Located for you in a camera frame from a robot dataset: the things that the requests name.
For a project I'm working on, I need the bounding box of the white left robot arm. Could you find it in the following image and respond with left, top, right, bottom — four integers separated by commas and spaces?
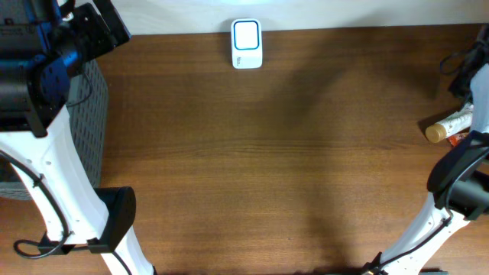
1, 1, 156, 274

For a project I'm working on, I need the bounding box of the grey plastic basket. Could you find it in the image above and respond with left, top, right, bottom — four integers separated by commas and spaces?
1, 55, 108, 200

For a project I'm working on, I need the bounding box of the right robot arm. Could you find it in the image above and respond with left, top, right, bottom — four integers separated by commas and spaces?
361, 24, 488, 274

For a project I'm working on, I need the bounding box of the orange snack bar wrapper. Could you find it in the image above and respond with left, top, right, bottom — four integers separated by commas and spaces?
447, 132, 468, 147

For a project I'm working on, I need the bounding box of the white cream tube gold cap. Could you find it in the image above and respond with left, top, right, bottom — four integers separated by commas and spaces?
425, 103, 474, 143

